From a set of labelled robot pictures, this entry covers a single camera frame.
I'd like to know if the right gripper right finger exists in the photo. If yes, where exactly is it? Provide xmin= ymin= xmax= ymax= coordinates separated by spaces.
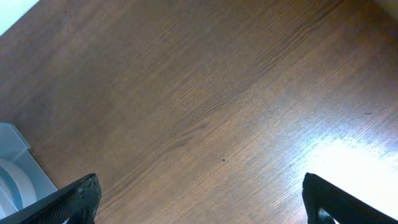
xmin=302 ymin=173 xmax=397 ymax=224

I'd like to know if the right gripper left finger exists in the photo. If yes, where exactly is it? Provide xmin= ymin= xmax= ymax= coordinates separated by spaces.
xmin=1 ymin=174 xmax=102 ymax=224

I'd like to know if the clear plastic storage container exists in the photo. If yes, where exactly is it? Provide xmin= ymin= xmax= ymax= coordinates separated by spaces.
xmin=0 ymin=123 xmax=57 ymax=219

